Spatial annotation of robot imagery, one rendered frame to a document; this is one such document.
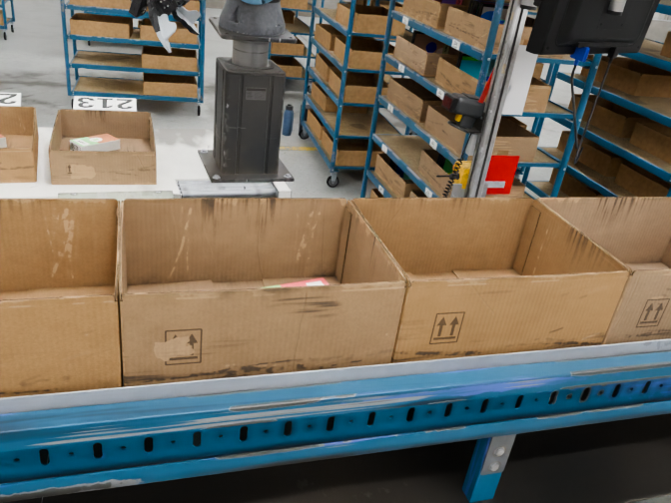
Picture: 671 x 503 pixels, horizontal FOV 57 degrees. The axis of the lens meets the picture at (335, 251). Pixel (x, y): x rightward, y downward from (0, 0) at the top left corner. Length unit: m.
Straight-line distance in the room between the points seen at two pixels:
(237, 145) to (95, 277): 0.91
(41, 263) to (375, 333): 0.56
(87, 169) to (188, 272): 0.80
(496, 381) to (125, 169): 1.25
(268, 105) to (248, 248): 0.85
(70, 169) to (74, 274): 0.77
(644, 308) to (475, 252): 0.33
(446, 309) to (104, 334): 0.48
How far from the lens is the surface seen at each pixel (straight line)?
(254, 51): 1.92
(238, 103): 1.89
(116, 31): 5.00
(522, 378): 1.02
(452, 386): 0.96
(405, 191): 2.98
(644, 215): 1.51
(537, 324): 1.06
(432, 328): 0.96
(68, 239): 1.11
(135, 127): 2.23
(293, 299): 0.85
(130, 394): 0.87
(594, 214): 1.42
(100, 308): 0.83
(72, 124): 2.23
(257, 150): 1.95
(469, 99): 1.87
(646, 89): 3.31
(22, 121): 2.26
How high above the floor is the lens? 1.49
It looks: 28 degrees down
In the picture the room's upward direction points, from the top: 8 degrees clockwise
